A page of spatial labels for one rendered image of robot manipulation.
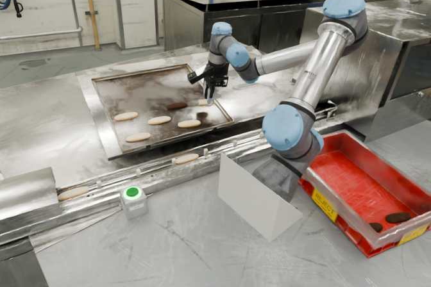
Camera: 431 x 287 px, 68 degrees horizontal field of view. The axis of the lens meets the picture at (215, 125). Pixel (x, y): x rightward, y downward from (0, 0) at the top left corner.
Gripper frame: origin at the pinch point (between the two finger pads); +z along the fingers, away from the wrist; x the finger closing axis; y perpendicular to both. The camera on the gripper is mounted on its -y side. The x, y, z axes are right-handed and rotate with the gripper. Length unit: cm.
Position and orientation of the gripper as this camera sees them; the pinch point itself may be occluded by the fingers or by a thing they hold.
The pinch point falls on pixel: (206, 99)
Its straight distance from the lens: 143.0
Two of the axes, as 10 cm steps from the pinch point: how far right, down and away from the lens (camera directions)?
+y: 9.3, -1.3, 3.4
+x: -3.4, -6.6, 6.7
